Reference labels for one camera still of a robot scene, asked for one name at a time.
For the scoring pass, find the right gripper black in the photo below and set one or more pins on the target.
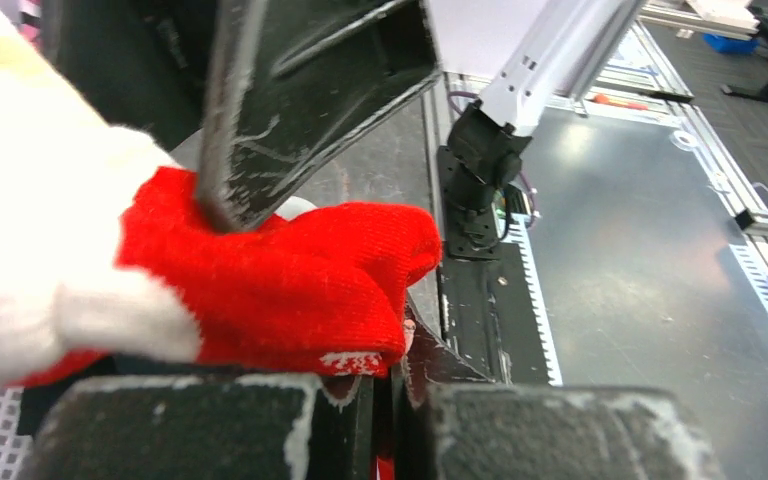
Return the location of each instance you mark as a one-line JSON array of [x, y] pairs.
[[291, 84]]

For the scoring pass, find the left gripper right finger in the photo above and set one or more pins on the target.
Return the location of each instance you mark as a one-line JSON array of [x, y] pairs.
[[453, 423]]

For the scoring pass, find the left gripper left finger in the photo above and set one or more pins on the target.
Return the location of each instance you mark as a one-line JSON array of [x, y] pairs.
[[255, 426]]

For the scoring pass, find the red snowflake christmas sock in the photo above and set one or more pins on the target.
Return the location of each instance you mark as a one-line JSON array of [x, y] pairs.
[[103, 250]]

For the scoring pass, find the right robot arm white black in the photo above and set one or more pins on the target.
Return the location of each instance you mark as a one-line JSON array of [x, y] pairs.
[[498, 124]]

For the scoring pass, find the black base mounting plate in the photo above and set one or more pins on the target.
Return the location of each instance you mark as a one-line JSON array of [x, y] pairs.
[[492, 311]]

